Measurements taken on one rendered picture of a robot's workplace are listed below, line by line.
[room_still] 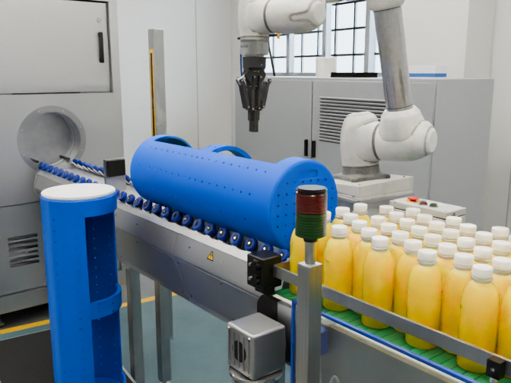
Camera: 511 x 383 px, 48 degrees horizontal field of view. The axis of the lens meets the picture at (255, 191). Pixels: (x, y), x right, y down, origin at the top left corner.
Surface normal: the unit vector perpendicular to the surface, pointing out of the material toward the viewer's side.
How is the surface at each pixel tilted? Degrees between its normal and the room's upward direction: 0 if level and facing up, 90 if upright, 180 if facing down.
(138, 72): 90
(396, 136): 99
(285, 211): 90
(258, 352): 90
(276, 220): 90
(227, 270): 70
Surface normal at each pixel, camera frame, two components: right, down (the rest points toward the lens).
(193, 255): -0.74, -0.21
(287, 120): -0.85, 0.11
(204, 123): 0.54, 0.17
